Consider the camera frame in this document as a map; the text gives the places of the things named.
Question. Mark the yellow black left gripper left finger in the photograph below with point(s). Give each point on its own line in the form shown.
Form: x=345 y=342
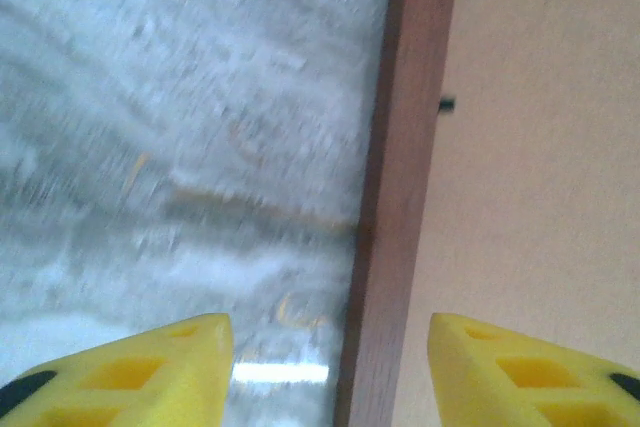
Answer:
x=150 y=387

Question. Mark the brown fibreboard backing board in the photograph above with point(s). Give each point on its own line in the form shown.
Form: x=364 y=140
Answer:
x=550 y=147

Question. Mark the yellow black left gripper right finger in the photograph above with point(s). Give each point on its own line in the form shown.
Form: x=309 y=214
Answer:
x=510 y=387

